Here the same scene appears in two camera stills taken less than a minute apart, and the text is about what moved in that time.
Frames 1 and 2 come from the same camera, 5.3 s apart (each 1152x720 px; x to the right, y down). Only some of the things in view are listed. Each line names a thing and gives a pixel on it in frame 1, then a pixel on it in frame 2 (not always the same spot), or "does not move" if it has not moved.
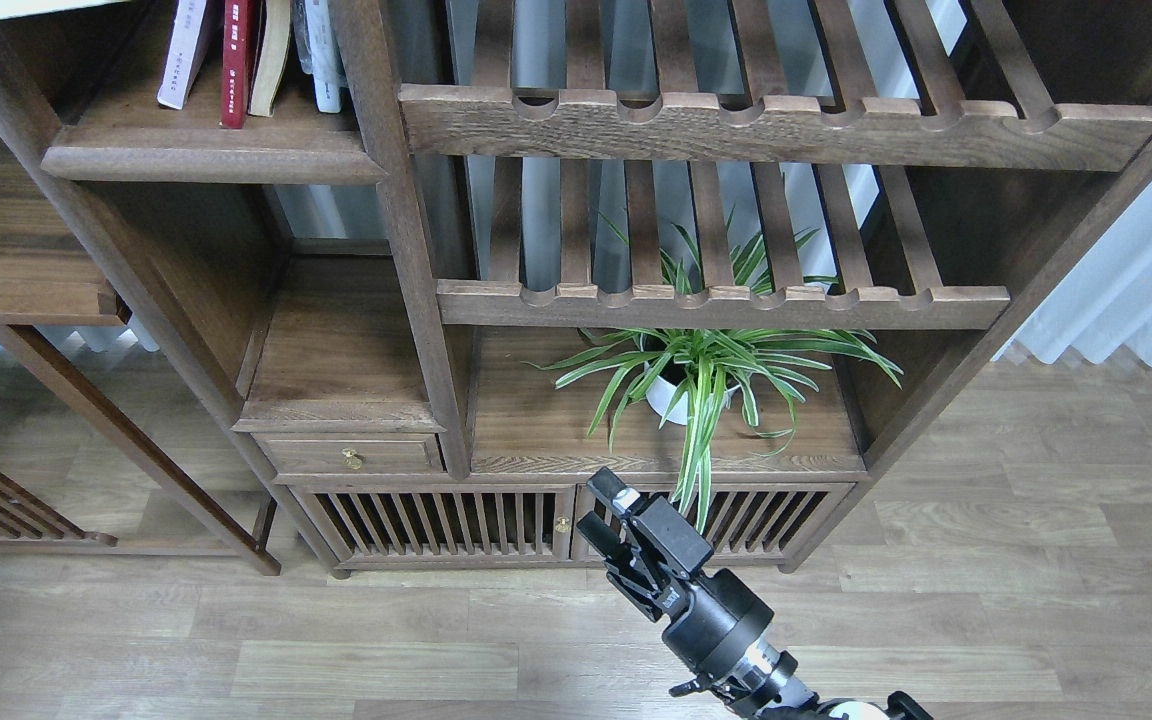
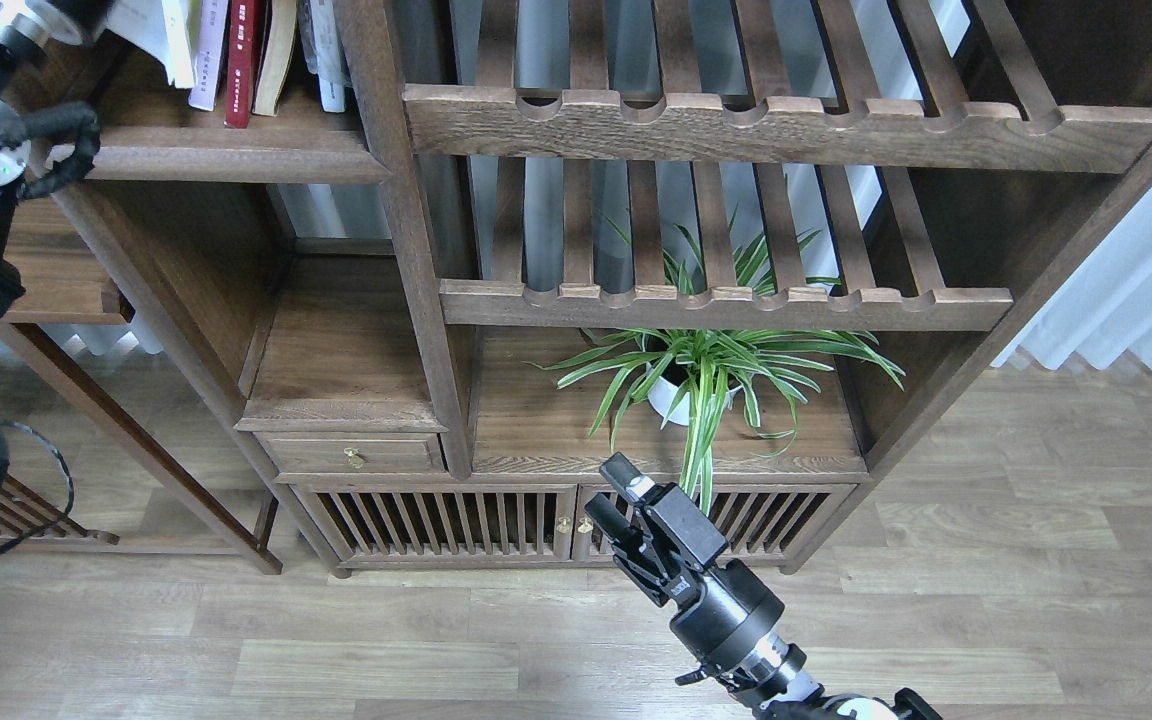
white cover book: (188, 43) → (206, 77)
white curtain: (1149, 283) does not move
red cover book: (240, 39) does not move
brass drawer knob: (350, 460) does not move
